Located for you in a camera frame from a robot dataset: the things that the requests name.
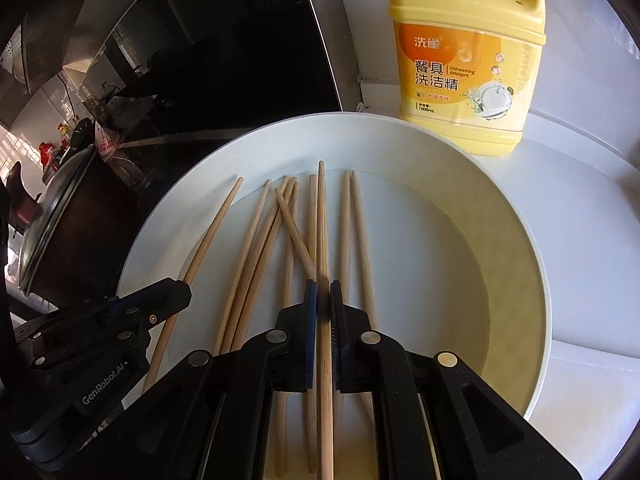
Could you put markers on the stainless range hood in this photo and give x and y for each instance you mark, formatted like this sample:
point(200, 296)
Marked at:
point(60, 20)

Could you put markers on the yellow dish detergent bottle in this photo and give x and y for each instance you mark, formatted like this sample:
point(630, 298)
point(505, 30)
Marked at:
point(465, 75)

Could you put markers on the bundle of wooden chopsticks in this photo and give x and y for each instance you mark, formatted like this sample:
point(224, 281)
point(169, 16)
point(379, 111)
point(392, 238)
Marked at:
point(345, 220)

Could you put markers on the wooden chopstick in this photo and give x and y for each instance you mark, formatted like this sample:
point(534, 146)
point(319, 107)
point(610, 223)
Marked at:
point(322, 220)

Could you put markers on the white round plastic basin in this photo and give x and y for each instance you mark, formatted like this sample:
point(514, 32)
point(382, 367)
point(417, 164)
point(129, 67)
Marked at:
point(440, 270)

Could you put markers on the glass pot lid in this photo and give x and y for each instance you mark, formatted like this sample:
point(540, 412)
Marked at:
point(55, 220)

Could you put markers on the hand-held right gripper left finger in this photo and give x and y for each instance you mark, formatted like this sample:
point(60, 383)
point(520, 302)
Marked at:
point(311, 320)

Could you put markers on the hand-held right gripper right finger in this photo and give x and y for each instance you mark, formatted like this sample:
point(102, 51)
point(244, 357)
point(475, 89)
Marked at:
point(336, 320)

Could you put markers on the dark cooking pot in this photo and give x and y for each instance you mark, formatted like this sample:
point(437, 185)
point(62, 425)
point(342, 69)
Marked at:
point(112, 220)

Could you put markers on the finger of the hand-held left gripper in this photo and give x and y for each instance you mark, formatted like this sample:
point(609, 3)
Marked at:
point(100, 327)
point(165, 292)

